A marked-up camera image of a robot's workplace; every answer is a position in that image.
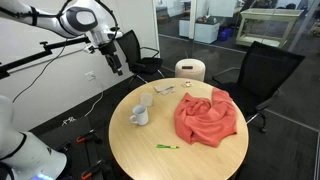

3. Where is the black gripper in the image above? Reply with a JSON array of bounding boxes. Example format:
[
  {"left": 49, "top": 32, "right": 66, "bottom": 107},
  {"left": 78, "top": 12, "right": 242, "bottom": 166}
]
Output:
[{"left": 98, "top": 41, "right": 124, "bottom": 77}]

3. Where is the green pen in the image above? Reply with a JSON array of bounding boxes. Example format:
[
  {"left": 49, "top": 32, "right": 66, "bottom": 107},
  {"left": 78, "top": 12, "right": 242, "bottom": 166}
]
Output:
[{"left": 155, "top": 144, "right": 180, "bottom": 150}]

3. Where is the white ceramic mug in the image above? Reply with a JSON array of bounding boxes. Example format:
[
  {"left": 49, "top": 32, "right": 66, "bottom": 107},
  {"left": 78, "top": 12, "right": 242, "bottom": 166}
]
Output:
[{"left": 129, "top": 104, "right": 149, "bottom": 126}]

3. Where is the black office chair with armrests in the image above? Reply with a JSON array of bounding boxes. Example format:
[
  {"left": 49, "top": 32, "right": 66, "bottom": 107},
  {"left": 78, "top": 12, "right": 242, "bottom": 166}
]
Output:
[{"left": 114, "top": 29, "right": 165, "bottom": 90}]

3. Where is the grey folded cloth right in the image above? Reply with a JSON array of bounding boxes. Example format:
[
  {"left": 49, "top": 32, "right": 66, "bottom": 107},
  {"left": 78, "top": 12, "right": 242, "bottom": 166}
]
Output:
[{"left": 139, "top": 92, "right": 155, "bottom": 108}]

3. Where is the small snack packet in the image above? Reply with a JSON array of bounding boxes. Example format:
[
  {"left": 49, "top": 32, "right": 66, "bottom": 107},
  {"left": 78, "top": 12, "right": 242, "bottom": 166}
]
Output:
[{"left": 181, "top": 79, "right": 194, "bottom": 88}]

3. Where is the orange black clamp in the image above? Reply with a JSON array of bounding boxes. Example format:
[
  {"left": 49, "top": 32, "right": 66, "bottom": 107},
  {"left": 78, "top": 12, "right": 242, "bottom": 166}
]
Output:
[
  {"left": 75, "top": 129, "right": 103, "bottom": 144},
  {"left": 80, "top": 159, "right": 113, "bottom": 180}
]

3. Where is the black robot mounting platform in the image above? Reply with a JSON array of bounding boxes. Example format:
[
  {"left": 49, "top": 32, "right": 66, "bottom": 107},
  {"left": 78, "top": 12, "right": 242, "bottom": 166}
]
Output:
[{"left": 36, "top": 115, "right": 111, "bottom": 180}]

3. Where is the white cabinet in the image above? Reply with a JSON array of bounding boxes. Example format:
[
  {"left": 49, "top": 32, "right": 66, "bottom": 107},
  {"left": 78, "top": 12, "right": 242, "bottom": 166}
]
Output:
[{"left": 178, "top": 18, "right": 221, "bottom": 44}]

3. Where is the red-orange cloth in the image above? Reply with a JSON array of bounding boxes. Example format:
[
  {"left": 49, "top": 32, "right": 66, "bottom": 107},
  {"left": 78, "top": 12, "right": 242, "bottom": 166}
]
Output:
[{"left": 173, "top": 87, "right": 238, "bottom": 148}]

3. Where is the blue bin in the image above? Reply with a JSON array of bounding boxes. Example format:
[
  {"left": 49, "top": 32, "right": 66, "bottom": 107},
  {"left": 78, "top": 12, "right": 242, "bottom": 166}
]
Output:
[{"left": 218, "top": 27, "right": 234, "bottom": 42}]

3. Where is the black mesh office chair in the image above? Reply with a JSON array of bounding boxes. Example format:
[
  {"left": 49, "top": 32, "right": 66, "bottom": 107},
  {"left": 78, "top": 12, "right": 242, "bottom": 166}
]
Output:
[{"left": 212, "top": 40, "right": 306, "bottom": 134}]

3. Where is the light wooden shelf unit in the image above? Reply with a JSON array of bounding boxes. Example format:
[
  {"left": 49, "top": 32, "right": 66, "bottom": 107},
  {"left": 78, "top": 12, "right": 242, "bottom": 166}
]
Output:
[{"left": 235, "top": 8, "right": 304, "bottom": 49}]

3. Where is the white wall outlet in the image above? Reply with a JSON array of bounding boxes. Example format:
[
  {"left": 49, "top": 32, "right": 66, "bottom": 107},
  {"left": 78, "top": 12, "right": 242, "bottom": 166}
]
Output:
[{"left": 84, "top": 70, "right": 97, "bottom": 82}]

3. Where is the white power cable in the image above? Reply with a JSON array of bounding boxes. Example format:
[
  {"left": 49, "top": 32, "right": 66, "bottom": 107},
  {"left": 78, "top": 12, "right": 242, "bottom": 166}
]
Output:
[{"left": 84, "top": 78, "right": 105, "bottom": 118}]

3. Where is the white cable bundle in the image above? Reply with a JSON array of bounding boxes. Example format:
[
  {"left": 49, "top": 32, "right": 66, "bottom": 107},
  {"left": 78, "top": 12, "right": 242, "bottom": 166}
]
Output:
[{"left": 61, "top": 116, "right": 77, "bottom": 127}]

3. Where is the black hanging cable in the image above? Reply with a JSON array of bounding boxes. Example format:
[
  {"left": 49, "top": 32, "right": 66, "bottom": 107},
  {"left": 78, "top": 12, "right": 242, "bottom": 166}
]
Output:
[{"left": 12, "top": 39, "right": 69, "bottom": 103}]

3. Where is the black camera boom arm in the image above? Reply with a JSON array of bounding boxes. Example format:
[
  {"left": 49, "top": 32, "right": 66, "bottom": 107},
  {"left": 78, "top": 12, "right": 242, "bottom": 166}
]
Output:
[{"left": 0, "top": 35, "right": 92, "bottom": 80}]

